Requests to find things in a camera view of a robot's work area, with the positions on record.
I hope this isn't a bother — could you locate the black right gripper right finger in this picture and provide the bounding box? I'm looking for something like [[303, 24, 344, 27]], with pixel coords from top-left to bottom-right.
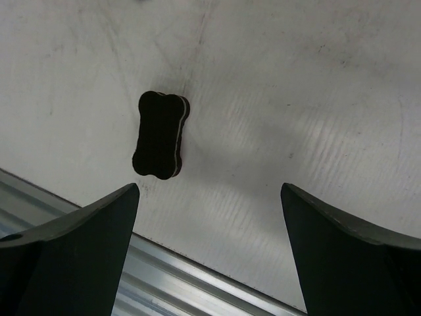
[[280, 183, 420, 315]]

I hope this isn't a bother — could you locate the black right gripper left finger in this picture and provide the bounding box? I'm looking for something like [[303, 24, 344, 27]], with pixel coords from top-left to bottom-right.
[[1, 184, 139, 315]]

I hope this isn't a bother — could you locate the black bone-shaped eraser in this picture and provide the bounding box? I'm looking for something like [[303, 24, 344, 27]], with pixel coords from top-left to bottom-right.
[[132, 91, 190, 180]]

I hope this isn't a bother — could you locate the aluminium front rail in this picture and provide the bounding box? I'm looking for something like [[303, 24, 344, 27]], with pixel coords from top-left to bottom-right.
[[1, 171, 300, 315]]

